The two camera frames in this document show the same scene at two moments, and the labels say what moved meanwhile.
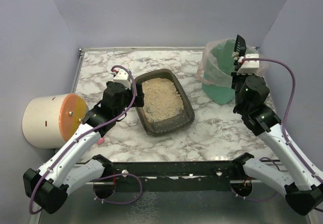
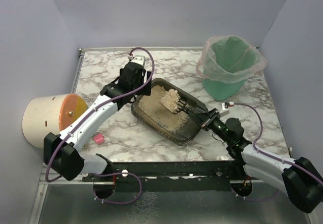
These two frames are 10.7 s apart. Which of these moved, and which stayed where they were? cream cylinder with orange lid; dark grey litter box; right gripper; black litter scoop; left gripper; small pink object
Moved: black litter scoop; right gripper; left gripper; dark grey litter box
Stayed: small pink object; cream cylinder with orange lid
